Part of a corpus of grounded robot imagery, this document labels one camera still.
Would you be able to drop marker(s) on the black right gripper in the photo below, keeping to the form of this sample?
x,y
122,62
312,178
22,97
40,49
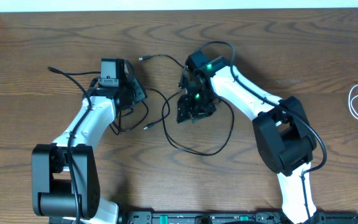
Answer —
x,y
184,106

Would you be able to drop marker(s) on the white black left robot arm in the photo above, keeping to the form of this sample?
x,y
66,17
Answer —
x,y
65,183

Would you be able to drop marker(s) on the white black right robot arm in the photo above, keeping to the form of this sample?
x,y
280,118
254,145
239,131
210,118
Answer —
x,y
280,126

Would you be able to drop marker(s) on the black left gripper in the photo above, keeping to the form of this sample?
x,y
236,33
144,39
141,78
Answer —
x,y
137,92

